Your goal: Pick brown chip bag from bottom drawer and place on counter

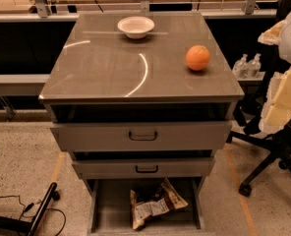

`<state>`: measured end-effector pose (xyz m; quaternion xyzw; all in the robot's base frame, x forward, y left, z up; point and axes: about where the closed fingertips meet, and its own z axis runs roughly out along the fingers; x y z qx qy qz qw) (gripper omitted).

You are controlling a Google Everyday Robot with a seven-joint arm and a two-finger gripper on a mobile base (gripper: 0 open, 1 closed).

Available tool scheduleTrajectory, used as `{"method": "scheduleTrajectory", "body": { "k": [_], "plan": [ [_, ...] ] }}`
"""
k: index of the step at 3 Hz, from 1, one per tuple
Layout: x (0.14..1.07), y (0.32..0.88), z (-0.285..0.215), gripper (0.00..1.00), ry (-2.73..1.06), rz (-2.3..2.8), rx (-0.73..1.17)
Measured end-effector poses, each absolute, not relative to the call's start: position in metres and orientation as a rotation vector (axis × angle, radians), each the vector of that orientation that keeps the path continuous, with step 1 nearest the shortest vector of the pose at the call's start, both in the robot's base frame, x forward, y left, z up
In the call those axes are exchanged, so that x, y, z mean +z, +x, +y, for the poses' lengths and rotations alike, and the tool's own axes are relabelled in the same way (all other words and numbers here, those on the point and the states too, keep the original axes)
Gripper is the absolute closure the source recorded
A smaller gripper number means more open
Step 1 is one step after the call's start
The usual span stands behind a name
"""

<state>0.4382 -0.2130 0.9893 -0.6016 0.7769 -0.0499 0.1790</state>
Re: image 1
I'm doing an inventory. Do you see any brown chip bag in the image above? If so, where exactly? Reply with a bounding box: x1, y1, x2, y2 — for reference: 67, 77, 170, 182
130, 178, 188, 230

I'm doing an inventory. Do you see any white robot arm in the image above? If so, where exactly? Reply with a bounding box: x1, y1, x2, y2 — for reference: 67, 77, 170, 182
258, 12, 291, 134

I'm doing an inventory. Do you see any grey drawer cabinet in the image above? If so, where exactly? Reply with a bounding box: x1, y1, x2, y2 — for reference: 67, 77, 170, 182
37, 11, 246, 182

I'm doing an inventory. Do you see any upper grey drawer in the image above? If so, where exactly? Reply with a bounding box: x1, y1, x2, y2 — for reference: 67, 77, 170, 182
51, 121, 232, 151

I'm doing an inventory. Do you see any grey drawer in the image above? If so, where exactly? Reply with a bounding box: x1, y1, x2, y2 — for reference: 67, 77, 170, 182
73, 157, 215, 179
51, 121, 232, 151

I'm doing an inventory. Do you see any middle grey drawer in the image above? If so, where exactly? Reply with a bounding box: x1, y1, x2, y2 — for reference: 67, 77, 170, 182
73, 157, 215, 179

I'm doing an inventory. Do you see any open bottom drawer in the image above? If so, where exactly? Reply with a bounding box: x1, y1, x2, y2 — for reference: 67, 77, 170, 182
87, 178, 205, 236

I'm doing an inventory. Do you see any orange fruit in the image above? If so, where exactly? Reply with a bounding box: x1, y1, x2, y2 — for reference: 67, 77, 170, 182
185, 45, 210, 71

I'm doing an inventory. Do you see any white bowl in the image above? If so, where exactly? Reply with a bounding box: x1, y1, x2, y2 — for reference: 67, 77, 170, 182
117, 17, 154, 39

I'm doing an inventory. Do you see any clear pump bottle left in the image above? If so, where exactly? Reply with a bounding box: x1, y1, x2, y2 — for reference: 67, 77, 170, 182
232, 54, 248, 79

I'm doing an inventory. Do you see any clear pump bottle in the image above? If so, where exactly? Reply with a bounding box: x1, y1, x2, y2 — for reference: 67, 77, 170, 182
247, 53, 262, 78
232, 54, 248, 79

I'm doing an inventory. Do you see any black office chair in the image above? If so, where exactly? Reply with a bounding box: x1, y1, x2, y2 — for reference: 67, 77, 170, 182
225, 0, 291, 198

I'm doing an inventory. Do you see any clear pump bottle right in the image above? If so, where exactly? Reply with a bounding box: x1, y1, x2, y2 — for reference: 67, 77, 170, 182
247, 53, 262, 78

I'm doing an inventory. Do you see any grey low bench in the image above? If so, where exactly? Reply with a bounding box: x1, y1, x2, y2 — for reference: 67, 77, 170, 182
0, 75, 49, 96

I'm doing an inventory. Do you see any black stand leg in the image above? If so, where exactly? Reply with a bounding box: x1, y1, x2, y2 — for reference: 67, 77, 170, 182
0, 182, 59, 236

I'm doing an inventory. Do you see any black floor cable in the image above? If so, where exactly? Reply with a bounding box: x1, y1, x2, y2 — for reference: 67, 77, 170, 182
0, 134, 68, 236

